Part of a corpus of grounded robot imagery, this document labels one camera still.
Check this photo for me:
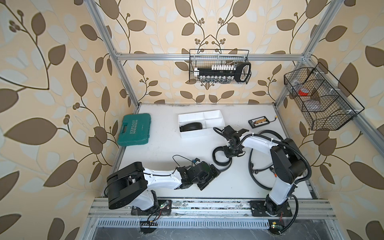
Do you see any aluminium frame post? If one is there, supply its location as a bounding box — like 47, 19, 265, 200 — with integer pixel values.
85, 0, 140, 114

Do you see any back wire basket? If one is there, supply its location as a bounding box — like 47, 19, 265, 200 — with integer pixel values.
189, 49, 252, 85

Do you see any black corrugated cable conduit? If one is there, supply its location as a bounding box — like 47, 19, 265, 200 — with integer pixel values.
212, 126, 313, 233

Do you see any black parallel charging board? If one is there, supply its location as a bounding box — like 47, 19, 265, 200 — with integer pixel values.
248, 116, 278, 129

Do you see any white divided storage box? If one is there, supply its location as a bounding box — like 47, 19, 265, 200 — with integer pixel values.
178, 110, 225, 139

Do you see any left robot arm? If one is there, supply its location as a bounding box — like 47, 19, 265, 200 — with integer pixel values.
105, 162, 221, 211

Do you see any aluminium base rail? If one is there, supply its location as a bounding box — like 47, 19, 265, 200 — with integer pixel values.
88, 198, 337, 220

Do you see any green tool case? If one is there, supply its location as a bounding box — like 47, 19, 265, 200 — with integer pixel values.
117, 113, 151, 147

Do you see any red item in basket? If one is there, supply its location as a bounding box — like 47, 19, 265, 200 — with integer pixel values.
298, 88, 311, 97

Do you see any right wire basket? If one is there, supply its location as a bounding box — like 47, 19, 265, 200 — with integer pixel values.
284, 62, 365, 131

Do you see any wire basket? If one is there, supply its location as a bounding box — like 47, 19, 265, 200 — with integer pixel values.
284, 62, 365, 131
189, 49, 252, 85

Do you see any black socket holder set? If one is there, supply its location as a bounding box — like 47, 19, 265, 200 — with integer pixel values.
191, 62, 252, 84

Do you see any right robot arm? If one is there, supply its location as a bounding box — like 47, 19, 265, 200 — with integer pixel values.
214, 126, 312, 216

